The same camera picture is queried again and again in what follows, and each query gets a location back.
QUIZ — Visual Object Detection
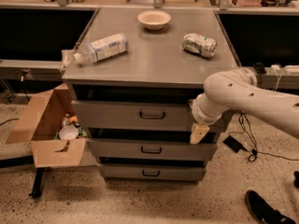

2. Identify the black cable on floor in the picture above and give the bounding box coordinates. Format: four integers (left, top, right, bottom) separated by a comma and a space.
228, 110, 299, 163

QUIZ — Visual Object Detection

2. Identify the black shoe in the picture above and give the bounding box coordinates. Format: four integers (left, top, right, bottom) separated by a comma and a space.
245, 190, 296, 224

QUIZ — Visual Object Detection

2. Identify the beige ceramic bowl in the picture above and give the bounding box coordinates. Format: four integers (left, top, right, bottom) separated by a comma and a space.
137, 10, 171, 31

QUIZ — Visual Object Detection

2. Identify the grey top drawer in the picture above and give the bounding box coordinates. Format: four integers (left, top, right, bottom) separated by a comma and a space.
72, 100, 194, 132

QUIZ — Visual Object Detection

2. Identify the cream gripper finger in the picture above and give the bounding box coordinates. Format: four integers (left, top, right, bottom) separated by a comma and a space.
190, 123, 209, 145

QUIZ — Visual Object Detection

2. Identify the black power adapter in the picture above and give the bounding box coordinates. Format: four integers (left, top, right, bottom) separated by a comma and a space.
223, 136, 246, 153

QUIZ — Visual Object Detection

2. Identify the crushed silver can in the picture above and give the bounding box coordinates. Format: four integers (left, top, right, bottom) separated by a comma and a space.
182, 33, 217, 58

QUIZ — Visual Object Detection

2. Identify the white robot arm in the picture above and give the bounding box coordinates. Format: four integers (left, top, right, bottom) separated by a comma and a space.
189, 68, 299, 145

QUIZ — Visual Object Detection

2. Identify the grey metal drawer cabinet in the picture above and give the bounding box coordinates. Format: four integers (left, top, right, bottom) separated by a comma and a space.
61, 7, 247, 185

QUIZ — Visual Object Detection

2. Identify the brown cardboard box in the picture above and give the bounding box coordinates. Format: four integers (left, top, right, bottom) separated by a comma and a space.
7, 84, 93, 167

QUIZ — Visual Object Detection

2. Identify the clear plastic water bottle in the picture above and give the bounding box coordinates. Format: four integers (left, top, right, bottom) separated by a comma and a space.
74, 33, 129, 64

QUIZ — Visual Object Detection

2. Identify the white cup in box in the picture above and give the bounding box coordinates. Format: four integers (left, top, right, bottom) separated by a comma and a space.
59, 126, 78, 140

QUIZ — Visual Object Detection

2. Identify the grey drawer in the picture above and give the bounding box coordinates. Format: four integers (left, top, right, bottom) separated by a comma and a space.
88, 139, 217, 161
72, 100, 194, 132
97, 163, 206, 182

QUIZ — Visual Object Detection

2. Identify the black table leg base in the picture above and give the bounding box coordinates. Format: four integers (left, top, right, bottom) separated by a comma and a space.
0, 155, 44, 199

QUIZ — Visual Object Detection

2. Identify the grey bottom drawer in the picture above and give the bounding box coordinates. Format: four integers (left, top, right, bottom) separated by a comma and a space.
97, 163, 206, 182

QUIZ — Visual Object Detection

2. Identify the grey middle drawer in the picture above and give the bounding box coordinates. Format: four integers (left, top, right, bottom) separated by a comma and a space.
88, 139, 217, 161

